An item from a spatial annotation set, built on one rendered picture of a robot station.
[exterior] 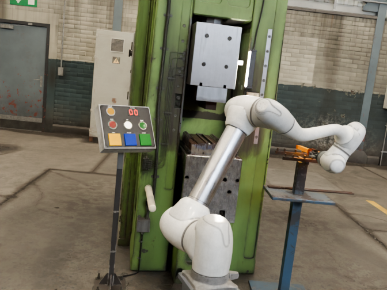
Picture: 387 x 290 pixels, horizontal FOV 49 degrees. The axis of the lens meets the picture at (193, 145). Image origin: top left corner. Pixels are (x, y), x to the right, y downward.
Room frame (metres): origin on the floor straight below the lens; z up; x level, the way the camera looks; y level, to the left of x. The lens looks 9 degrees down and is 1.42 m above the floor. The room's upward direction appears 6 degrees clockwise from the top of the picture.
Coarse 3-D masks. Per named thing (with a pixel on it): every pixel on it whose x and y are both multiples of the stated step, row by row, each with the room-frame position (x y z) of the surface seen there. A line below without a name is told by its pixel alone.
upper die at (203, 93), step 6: (192, 90) 2.99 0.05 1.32; (198, 90) 2.81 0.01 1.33; (204, 90) 2.82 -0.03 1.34; (210, 90) 2.82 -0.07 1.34; (216, 90) 2.83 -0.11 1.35; (222, 90) 2.84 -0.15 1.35; (192, 96) 2.96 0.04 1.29; (198, 96) 2.81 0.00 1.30; (204, 96) 2.82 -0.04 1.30; (210, 96) 2.82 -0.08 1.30; (216, 96) 2.83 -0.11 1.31; (222, 96) 2.84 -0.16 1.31; (222, 102) 2.84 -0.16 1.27
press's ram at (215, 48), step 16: (192, 32) 2.92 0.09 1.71; (208, 32) 2.81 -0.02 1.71; (224, 32) 2.83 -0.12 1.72; (240, 32) 2.85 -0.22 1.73; (192, 48) 2.85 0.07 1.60; (208, 48) 2.81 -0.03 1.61; (224, 48) 2.83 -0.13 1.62; (192, 64) 2.80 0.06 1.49; (208, 64) 2.82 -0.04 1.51; (224, 64) 2.83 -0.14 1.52; (240, 64) 3.05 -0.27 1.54; (192, 80) 2.80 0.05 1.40; (208, 80) 2.82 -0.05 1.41; (224, 80) 2.84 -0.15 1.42
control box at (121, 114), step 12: (96, 108) 2.56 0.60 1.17; (120, 108) 2.61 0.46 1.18; (132, 108) 2.65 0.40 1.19; (144, 108) 2.70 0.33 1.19; (96, 120) 2.55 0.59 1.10; (108, 120) 2.52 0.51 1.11; (120, 120) 2.57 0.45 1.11; (132, 120) 2.61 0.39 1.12; (144, 120) 2.66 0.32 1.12; (108, 132) 2.48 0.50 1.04; (120, 132) 2.53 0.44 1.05; (132, 132) 2.57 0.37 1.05; (144, 132) 2.62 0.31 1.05; (108, 144) 2.45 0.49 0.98
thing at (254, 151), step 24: (264, 24) 3.02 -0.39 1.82; (240, 48) 3.23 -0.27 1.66; (264, 48) 3.02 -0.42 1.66; (240, 72) 3.15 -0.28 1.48; (264, 72) 3.03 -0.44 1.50; (264, 96) 3.04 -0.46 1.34; (264, 144) 3.05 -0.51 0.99; (264, 168) 3.05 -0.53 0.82; (240, 192) 3.02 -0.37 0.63; (240, 216) 3.02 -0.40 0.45; (240, 240) 3.03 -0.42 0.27; (240, 264) 3.03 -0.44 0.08
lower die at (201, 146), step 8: (192, 136) 3.09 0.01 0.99; (200, 136) 3.07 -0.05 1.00; (208, 136) 3.17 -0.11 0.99; (192, 144) 2.81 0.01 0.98; (200, 144) 2.82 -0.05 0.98; (208, 144) 2.83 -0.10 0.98; (216, 144) 2.84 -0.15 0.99; (192, 152) 2.81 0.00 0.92; (200, 152) 2.82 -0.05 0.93; (208, 152) 2.83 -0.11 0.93
